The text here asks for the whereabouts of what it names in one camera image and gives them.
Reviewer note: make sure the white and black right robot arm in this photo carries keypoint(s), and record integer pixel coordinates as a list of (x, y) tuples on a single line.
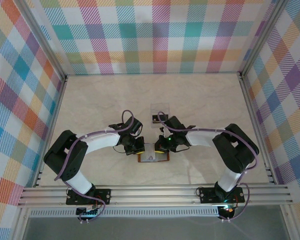
[(235, 152)]

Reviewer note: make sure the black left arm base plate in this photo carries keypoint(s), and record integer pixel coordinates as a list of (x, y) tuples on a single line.
[(103, 196)]

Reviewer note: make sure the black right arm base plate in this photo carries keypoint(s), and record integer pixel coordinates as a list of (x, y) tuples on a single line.
[(206, 195)]

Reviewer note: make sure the aluminium upright post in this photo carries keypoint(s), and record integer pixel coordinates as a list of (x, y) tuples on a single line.
[(265, 37), (40, 37)]

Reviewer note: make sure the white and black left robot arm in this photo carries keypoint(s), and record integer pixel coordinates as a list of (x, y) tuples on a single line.
[(67, 157)]

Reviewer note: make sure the brown leather card holder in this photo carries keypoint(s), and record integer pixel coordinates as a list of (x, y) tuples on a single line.
[(162, 157)]

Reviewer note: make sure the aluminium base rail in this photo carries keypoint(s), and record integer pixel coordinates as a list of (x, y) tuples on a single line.
[(152, 196)]

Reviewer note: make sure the aluminium side rail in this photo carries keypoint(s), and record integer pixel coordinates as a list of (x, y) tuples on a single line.
[(256, 130), (52, 125)]

